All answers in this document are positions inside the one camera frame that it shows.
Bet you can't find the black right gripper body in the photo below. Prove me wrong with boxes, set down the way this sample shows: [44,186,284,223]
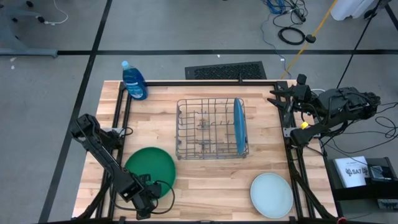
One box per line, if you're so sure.
[290,84,313,108]

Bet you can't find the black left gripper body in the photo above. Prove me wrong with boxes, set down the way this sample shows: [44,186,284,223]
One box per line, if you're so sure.
[146,182,163,200]

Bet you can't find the dark green plate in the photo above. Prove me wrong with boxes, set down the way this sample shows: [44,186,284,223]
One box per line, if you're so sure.
[123,146,177,200]

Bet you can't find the grey wire dish rack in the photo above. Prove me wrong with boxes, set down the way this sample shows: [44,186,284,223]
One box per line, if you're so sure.
[175,97,249,161]

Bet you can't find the black floor vent grate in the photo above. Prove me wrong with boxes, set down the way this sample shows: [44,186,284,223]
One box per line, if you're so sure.
[184,61,268,80]

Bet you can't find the black power strip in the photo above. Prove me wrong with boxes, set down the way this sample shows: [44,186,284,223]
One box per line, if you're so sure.
[289,6,307,23]

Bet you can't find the white SA7 booklet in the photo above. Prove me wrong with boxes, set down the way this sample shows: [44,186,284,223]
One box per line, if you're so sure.
[333,156,371,189]

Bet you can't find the pale blue plate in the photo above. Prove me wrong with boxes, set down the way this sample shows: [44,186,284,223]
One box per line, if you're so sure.
[249,172,294,220]

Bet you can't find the white trash bin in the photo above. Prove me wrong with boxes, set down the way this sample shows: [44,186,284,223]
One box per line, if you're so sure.
[330,0,376,22]

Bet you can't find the blue dish soap bottle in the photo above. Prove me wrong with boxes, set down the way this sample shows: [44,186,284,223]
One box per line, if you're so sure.
[121,60,149,101]

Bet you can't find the black device on cart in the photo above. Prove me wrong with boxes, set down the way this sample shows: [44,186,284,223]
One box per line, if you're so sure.
[368,164,393,182]

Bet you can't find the black side cart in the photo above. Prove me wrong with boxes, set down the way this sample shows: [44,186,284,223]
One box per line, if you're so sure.
[325,157,398,203]

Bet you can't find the grey ribbed device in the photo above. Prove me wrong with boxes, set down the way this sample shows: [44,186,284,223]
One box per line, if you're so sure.
[377,198,398,211]

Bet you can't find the grey metal table base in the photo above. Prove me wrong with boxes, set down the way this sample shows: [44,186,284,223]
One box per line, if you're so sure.
[0,0,59,58]

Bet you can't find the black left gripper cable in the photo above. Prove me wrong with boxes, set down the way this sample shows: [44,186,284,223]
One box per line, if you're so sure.
[108,179,175,216]

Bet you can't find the coiled black cable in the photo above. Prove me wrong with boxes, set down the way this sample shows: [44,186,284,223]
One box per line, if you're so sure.
[277,26,307,46]

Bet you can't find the thin black taut cable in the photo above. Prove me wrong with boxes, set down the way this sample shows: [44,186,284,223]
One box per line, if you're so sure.
[335,0,384,90]

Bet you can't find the yellow floor cord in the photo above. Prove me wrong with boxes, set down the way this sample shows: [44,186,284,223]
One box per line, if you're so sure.
[279,0,339,80]

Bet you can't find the black aluminium table frame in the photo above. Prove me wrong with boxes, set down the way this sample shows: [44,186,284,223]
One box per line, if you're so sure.
[72,79,340,224]

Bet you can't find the blue floor cable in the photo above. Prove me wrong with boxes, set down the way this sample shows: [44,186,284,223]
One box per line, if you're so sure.
[260,0,293,79]

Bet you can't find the black floor cables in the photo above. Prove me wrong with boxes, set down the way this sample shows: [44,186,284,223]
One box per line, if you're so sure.
[320,101,398,156]

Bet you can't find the white floor cable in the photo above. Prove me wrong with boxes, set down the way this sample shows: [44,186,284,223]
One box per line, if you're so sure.
[43,0,69,26]

